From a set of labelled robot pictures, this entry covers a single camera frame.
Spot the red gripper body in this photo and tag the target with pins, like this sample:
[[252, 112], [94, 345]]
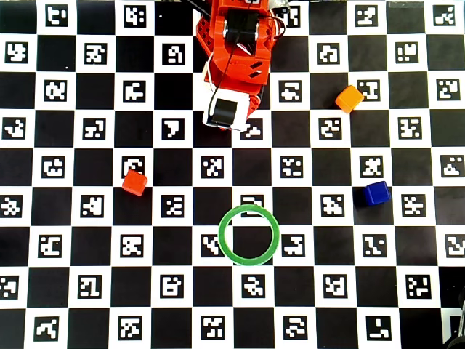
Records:
[[224, 111]]

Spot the orange cube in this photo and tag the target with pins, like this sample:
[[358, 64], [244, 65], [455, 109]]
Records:
[[348, 99]]

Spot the red cube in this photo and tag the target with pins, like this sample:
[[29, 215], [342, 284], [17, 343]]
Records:
[[134, 183]]

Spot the blue cube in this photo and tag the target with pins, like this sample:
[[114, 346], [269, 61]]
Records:
[[377, 193]]

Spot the red robot arm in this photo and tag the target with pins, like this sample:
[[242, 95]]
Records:
[[236, 72]]

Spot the black white marker mat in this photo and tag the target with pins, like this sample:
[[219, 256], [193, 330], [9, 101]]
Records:
[[54, 211]]

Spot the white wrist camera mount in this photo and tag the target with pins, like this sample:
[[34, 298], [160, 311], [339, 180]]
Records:
[[223, 109]]

